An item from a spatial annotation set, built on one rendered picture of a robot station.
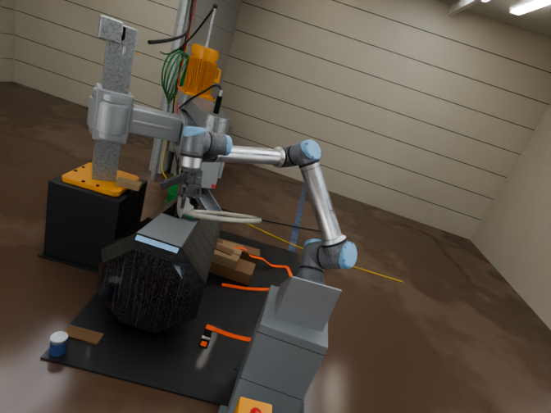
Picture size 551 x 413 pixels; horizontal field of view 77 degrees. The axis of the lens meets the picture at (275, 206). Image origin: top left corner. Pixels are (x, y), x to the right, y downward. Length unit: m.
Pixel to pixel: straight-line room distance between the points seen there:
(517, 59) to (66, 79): 9.17
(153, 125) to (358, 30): 5.15
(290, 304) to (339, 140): 5.83
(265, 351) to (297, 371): 0.22
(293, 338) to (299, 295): 0.24
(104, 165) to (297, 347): 2.23
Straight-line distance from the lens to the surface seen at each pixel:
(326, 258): 1.98
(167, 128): 3.26
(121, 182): 3.32
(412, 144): 7.77
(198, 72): 3.22
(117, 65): 3.15
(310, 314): 2.08
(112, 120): 3.16
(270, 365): 2.21
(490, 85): 8.06
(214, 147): 1.48
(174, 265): 2.53
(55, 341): 2.78
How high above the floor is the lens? 2.14
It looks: 21 degrees down
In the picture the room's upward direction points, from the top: 19 degrees clockwise
